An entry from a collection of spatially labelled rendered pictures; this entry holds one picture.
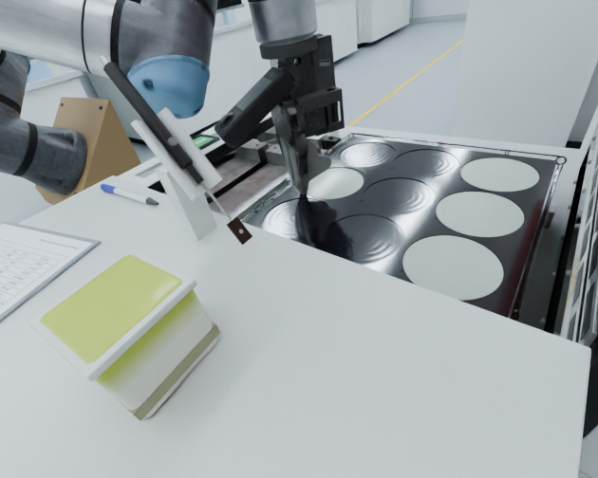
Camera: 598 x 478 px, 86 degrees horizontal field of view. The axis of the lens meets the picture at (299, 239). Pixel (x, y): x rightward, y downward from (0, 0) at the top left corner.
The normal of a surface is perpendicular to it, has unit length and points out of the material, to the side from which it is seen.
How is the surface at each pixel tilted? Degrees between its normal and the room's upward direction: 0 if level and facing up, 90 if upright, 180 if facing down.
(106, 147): 90
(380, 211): 0
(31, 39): 112
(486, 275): 0
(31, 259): 0
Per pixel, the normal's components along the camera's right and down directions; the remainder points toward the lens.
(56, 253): -0.16, -0.76
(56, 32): 0.20, 0.68
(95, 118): -0.51, -0.14
